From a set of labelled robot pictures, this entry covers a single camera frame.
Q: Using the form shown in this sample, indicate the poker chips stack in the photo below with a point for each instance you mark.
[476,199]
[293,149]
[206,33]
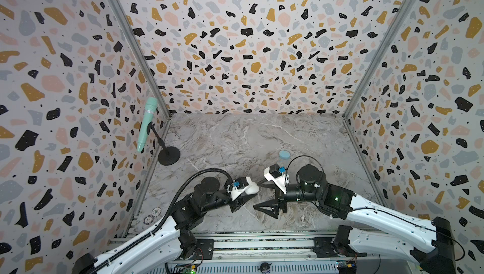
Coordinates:
[151,218]

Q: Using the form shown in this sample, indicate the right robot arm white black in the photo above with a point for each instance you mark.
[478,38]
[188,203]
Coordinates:
[428,243]

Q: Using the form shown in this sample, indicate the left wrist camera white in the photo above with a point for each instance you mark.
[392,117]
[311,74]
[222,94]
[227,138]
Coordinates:
[238,184]

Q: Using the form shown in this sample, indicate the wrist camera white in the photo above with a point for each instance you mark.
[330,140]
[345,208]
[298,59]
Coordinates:
[238,184]
[278,176]

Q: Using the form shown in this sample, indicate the black microphone stand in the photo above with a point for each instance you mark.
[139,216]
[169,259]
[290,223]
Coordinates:
[167,155]

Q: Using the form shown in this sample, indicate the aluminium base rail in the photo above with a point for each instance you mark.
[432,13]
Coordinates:
[245,253]

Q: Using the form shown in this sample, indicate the blue earbud charging case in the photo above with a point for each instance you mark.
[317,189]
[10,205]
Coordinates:
[283,154]

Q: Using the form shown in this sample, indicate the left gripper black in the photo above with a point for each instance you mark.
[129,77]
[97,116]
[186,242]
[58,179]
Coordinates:
[241,201]

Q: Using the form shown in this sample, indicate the white earbud charging case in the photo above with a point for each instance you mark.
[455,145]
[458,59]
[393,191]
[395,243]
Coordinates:
[251,188]

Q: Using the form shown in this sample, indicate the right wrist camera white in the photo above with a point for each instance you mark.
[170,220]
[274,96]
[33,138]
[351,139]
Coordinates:
[278,176]

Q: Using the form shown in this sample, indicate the black knob on rail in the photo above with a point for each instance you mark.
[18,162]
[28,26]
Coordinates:
[265,268]

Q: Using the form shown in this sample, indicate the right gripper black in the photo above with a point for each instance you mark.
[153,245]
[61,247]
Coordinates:
[270,204]

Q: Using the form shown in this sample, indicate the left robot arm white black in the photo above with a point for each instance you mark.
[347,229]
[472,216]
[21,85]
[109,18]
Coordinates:
[170,221]

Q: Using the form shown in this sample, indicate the mint green microphone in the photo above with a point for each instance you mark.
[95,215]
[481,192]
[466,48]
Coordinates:
[149,111]

